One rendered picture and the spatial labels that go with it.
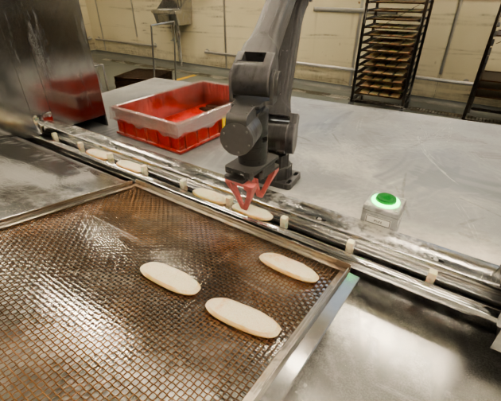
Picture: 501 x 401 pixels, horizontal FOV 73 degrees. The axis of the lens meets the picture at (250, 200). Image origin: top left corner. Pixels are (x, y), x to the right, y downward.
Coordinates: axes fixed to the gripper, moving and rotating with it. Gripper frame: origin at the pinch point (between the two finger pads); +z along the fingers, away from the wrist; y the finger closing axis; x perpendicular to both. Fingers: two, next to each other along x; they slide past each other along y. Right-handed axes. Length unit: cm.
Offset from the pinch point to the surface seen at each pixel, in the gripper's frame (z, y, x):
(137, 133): 4, 19, 58
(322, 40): 22, 441, 173
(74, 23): -28, 19, 80
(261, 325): -4.3, -28.7, -20.2
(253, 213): 2.5, -1.2, -1.1
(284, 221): 2.1, -0.5, -8.2
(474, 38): 8, 440, -10
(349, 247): 2.5, -0.5, -21.9
